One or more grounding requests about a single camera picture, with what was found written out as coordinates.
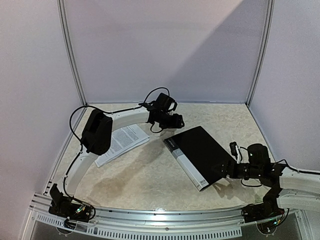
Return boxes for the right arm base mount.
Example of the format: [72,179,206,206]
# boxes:
[241,187,285,223]

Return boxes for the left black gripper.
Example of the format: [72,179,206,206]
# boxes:
[159,111,185,130]

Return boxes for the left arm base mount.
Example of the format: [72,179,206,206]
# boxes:
[48,183,96,223]

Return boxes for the curved aluminium rail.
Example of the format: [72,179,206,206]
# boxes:
[29,192,305,228]

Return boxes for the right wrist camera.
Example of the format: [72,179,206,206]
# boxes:
[229,141,243,164]

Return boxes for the black file folder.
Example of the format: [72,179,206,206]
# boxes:
[163,126,236,192]

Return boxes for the right aluminium frame post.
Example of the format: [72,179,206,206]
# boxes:
[245,0,275,109]

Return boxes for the perforated white cable tray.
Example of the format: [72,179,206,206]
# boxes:
[30,213,243,240]

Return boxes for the printed paper stack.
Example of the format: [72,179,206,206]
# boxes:
[95,124,150,168]

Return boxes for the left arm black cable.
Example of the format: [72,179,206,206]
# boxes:
[62,86,172,196]

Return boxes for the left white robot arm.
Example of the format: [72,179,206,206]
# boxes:
[57,93,185,198]

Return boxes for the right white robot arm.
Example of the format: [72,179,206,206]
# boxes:
[214,143,320,220]

